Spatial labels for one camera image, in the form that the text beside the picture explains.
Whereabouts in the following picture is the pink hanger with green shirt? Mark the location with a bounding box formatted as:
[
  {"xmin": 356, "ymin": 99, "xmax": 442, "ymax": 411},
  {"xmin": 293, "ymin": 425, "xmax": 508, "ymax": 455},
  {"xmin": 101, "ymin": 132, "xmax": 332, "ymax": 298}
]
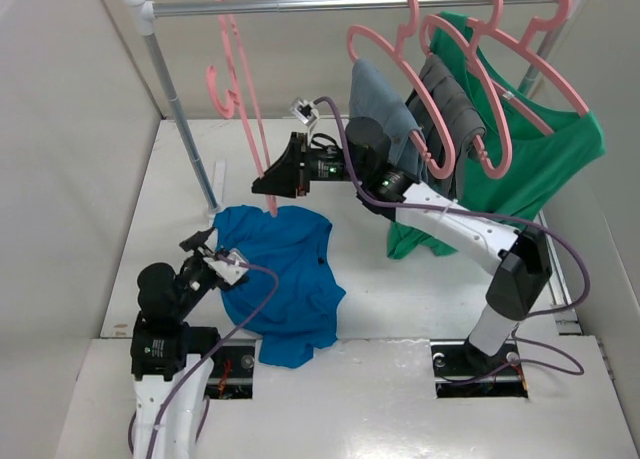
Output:
[{"xmin": 467, "ymin": 0, "xmax": 589, "ymax": 136}]

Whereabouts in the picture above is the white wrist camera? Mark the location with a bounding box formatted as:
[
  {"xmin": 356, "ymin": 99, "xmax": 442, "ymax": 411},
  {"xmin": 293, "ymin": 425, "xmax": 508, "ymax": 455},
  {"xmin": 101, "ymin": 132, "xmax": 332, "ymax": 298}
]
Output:
[
  {"xmin": 290, "ymin": 97, "xmax": 320, "ymax": 129},
  {"xmin": 204, "ymin": 249, "xmax": 249, "ymax": 291}
]

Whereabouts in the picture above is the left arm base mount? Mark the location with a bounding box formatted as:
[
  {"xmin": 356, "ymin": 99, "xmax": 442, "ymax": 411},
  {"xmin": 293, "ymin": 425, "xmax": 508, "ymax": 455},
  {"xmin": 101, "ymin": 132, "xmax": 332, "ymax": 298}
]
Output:
[{"xmin": 205, "ymin": 341, "xmax": 256, "ymax": 400}]

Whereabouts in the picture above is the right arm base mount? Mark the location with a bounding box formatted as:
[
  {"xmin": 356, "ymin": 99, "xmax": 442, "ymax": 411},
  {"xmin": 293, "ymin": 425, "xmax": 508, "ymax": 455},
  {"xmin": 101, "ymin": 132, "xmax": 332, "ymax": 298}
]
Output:
[{"xmin": 430, "ymin": 340, "xmax": 528, "ymax": 399}]

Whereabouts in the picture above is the pink hanger with grey cloth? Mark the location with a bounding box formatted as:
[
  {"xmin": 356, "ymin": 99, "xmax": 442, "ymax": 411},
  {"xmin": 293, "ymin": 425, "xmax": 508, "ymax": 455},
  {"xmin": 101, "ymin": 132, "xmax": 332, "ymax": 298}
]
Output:
[{"xmin": 418, "ymin": 0, "xmax": 514, "ymax": 180}]

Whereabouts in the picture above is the blue t shirt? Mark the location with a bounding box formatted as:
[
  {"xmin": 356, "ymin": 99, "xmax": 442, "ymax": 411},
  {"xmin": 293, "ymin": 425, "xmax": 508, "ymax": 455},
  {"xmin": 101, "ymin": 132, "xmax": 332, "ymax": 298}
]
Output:
[{"xmin": 213, "ymin": 205, "xmax": 345, "ymax": 369}]

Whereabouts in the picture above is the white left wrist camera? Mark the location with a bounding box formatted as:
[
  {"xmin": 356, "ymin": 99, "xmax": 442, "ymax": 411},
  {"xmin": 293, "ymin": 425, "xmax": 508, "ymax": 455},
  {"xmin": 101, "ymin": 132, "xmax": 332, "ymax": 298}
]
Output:
[{"xmin": 204, "ymin": 249, "xmax": 249, "ymax": 291}]

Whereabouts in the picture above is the metal clothes rack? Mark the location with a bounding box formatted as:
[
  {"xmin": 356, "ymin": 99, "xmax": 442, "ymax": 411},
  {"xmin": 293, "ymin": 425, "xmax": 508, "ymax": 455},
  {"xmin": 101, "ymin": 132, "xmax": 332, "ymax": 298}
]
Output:
[{"xmin": 122, "ymin": 0, "xmax": 557, "ymax": 216}]

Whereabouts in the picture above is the pink hanger with denim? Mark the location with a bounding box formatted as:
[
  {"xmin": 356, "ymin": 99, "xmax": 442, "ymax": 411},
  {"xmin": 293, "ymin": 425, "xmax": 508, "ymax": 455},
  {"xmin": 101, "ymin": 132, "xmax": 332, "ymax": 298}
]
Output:
[{"xmin": 346, "ymin": 0, "xmax": 456, "ymax": 179}]

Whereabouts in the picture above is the folded blue denim garment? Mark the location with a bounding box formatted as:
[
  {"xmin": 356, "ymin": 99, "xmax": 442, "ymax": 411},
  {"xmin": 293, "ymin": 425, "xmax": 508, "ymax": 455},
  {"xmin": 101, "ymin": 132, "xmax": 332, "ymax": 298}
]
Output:
[{"xmin": 349, "ymin": 58, "xmax": 427, "ymax": 182}]

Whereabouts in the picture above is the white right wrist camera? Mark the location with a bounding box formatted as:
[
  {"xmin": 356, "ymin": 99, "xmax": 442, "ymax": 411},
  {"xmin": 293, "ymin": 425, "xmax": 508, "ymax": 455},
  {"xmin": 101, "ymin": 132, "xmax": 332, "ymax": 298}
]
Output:
[{"xmin": 290, "ymin": 97, "xmax": 320, "ymax": 129}]

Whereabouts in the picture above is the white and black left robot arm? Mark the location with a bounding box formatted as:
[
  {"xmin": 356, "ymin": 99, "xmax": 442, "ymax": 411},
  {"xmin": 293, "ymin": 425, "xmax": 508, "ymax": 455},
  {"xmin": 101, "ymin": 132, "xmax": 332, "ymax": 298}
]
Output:
[{"xmin": 128, "ymin": 228, "xmax": 223, "ymax": 458}]

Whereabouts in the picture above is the green t shirt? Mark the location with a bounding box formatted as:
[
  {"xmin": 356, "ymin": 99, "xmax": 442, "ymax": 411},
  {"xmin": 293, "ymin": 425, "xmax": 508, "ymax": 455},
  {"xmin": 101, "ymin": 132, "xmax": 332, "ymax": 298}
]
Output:
[{"xmin": 387, "ymin": 29, "xmax": 606, "ymax": 260}]

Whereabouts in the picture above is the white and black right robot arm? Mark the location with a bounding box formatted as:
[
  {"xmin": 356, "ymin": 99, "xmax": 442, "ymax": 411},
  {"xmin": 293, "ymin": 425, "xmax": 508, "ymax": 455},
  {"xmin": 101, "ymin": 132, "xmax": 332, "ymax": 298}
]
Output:
[{"xmin": 252, "ymin": 117, "xmax": 552, "ymax": 373}]

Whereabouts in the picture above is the folded grey garment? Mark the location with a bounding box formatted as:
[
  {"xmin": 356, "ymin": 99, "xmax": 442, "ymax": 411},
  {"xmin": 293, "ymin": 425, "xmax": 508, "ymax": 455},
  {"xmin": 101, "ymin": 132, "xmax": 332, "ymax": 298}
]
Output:
[{"xmin": 405, "ymin": 54, "xmax": 486, "ymax": 199}]

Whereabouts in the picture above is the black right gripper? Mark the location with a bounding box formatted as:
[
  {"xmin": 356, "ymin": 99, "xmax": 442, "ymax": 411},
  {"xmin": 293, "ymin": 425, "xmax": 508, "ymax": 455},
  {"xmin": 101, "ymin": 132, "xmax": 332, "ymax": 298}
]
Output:
[{"xmin": 252, "ymin": 133, "xmax": 368, "ymax": 199}]

